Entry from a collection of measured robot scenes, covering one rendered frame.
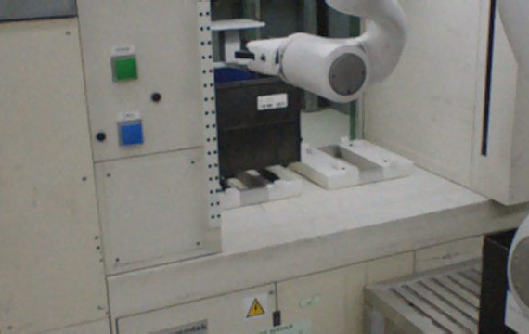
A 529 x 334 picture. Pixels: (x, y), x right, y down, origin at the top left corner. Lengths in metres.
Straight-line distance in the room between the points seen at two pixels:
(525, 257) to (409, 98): 1.12
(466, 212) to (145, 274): 0.64
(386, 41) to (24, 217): 0.59
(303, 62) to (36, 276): 0.52
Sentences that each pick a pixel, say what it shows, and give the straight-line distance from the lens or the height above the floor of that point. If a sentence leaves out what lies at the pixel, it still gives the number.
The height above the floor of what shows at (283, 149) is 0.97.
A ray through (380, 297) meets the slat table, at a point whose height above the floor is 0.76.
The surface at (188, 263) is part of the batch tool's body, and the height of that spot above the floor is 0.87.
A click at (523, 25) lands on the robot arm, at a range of 0.69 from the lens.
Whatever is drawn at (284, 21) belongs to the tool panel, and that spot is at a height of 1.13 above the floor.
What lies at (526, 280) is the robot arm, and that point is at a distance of 0.61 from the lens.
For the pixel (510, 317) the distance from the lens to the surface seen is 1.17.
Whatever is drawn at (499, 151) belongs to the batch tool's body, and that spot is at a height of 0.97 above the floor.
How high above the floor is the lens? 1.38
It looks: 18 degrees down
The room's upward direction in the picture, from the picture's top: 2 degrees counter-clockwise
